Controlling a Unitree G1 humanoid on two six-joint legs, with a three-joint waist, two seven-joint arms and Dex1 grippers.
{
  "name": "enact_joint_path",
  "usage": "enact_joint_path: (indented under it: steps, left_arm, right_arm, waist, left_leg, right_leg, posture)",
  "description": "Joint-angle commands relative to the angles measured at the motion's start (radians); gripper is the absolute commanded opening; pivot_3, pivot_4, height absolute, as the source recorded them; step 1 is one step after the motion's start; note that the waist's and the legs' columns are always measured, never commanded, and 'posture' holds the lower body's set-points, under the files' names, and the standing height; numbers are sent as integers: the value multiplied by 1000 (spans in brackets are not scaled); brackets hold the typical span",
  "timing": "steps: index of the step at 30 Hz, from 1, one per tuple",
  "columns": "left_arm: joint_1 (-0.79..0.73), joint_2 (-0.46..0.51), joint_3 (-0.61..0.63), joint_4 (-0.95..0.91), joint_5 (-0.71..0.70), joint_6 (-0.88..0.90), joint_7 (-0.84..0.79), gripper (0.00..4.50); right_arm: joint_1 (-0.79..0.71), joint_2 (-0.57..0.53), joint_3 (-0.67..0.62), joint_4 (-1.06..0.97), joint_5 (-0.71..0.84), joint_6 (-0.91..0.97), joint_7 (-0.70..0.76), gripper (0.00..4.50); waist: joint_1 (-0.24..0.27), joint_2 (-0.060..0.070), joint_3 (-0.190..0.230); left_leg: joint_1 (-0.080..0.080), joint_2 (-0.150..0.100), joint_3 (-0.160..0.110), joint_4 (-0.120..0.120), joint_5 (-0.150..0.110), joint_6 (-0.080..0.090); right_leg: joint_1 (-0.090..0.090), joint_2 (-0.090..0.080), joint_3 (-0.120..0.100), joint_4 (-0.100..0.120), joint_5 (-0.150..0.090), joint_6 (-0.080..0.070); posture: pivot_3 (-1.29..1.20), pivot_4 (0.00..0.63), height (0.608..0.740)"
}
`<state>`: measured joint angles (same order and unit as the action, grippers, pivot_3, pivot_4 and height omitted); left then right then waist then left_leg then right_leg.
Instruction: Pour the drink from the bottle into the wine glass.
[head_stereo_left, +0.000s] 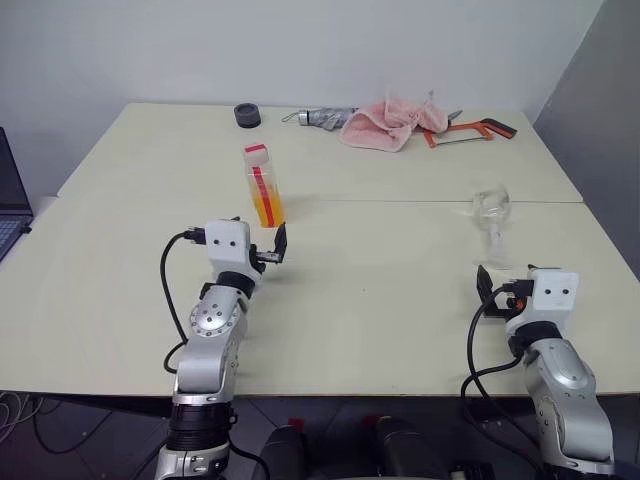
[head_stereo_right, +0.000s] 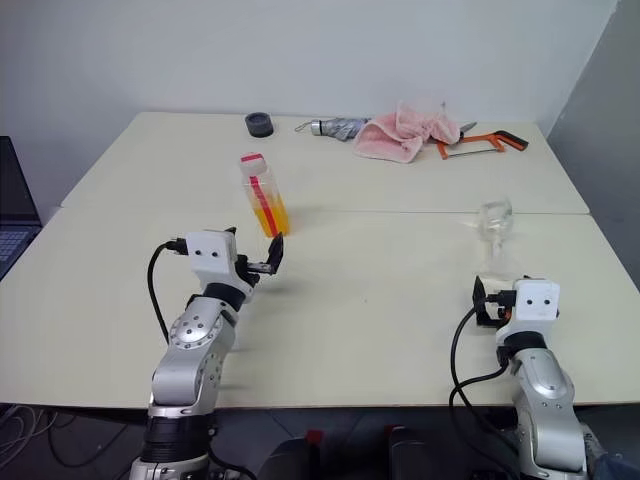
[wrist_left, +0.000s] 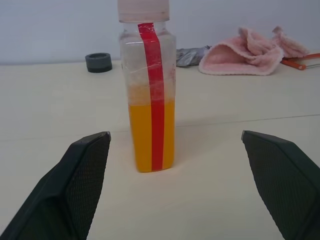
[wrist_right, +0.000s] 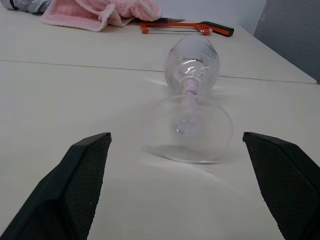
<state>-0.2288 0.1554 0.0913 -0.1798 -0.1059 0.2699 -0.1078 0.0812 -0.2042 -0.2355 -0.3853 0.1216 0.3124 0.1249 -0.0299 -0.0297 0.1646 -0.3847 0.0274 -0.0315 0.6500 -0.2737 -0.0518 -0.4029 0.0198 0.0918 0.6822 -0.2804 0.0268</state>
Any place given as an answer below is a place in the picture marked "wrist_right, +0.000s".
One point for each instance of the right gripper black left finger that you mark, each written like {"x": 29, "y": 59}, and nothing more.
{"x": 62, "y": 195}

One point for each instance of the clear wine glass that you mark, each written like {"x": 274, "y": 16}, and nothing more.
{"x": 190, "y": 86}

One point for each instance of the pink terry towel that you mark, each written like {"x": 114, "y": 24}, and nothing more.
{"x": 75, "y": 13}

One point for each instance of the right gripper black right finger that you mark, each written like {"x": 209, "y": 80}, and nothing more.
{"x": 290, "y": 190}

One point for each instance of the folded grey umbrella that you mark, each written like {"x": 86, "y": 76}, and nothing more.
{"x": 22, "y": 5}

